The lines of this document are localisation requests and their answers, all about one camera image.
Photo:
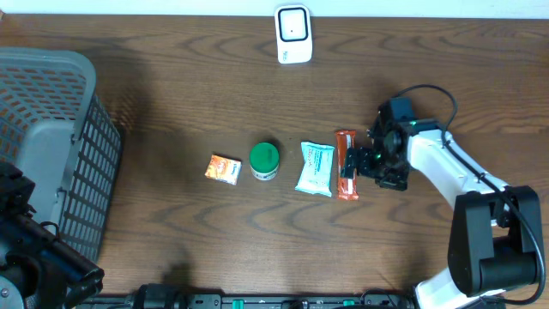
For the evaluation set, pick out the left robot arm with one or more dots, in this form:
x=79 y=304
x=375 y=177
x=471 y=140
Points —
x=41 y=270

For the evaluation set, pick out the white barcode scanner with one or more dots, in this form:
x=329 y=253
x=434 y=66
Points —
x=293 y=34

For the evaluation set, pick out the red candy bar wrapper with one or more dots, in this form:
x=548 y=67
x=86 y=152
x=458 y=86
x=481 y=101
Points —
x=346 y=187

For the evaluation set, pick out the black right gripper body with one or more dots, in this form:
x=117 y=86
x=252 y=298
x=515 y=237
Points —
x=389 y=170

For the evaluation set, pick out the orange small box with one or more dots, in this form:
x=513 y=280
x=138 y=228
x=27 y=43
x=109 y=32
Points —
x=223 y=169

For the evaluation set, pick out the green lid jar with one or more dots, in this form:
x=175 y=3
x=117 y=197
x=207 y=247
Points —
x=264 y=161

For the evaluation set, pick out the teal wipes packet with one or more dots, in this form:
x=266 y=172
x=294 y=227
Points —
x=316 y=173

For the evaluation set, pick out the grey plastic basket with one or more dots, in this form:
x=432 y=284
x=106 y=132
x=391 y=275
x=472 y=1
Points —
x=56 y=131

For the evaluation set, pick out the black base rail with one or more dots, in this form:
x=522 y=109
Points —
x=216 y=301

